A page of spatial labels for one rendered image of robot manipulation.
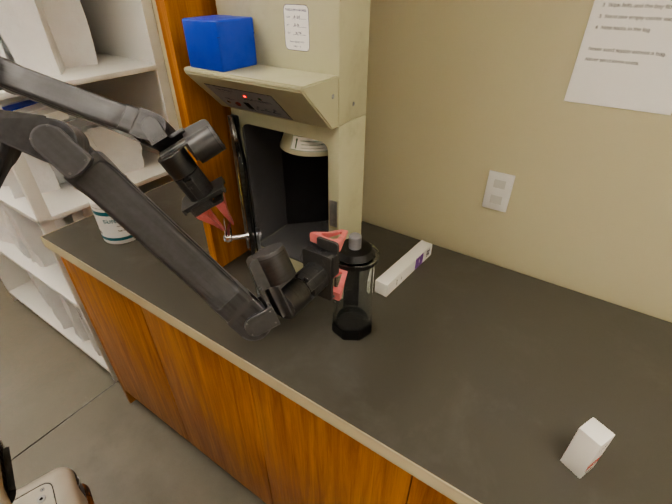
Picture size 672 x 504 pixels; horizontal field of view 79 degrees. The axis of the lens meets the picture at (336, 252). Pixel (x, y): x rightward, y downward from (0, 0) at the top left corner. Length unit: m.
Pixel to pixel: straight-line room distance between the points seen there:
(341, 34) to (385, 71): 0.47
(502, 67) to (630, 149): 0.35
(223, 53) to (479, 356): 0.85
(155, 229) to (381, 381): 0.56
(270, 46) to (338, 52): 0.17
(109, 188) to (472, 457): 0.76
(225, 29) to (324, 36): 0.19
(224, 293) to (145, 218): 0.16
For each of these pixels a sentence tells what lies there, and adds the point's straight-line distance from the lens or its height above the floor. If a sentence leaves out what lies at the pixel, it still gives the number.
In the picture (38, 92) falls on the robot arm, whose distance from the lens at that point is 1.05.
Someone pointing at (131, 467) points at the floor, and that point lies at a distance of 2.07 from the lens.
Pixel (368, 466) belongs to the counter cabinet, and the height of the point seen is 0.77.
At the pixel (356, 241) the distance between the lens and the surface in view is 0.87.
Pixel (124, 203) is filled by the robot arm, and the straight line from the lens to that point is 0.66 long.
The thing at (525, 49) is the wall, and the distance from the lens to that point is 1.16.
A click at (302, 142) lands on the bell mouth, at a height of 1.35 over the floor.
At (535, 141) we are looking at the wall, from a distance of 1.20.
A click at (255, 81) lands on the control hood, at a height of 1.51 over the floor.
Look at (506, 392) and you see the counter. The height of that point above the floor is 0.94.
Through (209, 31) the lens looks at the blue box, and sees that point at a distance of 0.92.
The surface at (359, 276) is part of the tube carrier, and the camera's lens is 0.88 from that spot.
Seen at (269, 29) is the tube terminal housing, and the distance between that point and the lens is 0.95.
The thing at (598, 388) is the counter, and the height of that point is 0.94.
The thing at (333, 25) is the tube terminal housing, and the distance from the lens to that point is 0.85.
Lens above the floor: 1.68
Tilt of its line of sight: 35 degrees down
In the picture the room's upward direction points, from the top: straight up
